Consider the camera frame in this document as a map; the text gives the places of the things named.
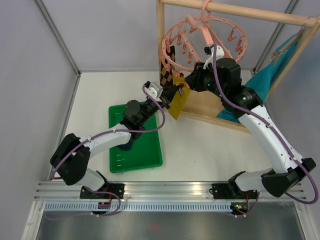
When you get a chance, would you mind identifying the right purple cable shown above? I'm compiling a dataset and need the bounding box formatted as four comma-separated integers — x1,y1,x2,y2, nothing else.
209,44,319,204

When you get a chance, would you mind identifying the white cable duct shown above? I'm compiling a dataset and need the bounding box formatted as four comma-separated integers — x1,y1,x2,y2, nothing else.
44,201,248,213

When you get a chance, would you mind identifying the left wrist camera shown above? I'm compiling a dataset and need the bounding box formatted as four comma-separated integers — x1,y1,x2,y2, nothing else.
145,81,163,100

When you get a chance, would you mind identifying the teal reindeer sock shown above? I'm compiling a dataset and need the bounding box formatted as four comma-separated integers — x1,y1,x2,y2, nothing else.
117,140,134,151

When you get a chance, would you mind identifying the pink round clip hanger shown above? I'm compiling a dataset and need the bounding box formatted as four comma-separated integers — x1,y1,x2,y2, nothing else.
157,0,248,72

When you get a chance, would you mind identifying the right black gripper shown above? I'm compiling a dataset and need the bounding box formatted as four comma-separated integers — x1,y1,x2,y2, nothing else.
185,60,227,98

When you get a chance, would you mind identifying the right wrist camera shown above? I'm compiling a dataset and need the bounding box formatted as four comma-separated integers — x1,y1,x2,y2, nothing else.
203,44,225,70

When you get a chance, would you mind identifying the purple cable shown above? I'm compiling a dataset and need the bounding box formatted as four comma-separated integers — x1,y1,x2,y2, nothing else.
209,44,319,204
50,84,166,181

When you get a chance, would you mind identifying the teal cloth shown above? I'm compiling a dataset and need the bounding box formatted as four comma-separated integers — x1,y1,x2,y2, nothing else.
216,32,301,123

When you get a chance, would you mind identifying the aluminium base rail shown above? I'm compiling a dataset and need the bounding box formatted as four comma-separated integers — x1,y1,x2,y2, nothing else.
33,181,276,201

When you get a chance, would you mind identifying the green plastic tray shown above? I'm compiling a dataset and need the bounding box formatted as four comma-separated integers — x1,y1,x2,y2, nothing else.
108,104,163,174

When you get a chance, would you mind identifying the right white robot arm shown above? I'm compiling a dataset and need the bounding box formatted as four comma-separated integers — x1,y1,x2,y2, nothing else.
185,58,316,198

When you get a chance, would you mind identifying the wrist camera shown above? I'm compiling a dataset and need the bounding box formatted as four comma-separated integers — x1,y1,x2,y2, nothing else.
145,81,163,100
203,44,225,70

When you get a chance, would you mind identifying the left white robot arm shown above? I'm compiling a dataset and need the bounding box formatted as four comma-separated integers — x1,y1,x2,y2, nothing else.
50,81,181,199

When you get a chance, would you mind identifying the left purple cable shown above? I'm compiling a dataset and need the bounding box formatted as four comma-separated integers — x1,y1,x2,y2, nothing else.
50,84,166,181

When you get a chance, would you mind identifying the brown argyle sock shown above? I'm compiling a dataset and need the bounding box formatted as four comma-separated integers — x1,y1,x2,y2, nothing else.
166,45,176,62
159,62,175,88

